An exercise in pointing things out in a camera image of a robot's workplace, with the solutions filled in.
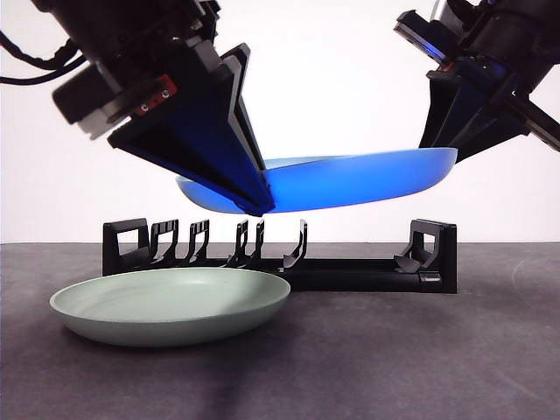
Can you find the black plate rack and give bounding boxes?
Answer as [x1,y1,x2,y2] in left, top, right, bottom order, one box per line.
[101,217,459,295]

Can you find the pale green plate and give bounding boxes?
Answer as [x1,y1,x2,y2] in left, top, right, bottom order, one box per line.
[48,267,292,349]

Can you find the light blue plate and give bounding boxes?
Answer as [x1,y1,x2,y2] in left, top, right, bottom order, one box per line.
[174,147,459,215]

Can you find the black braided cable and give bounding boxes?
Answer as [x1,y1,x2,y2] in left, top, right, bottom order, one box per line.
[0,29,80,71]

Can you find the black smooth cable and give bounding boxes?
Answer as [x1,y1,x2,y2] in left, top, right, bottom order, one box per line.
[0,54,91,87]

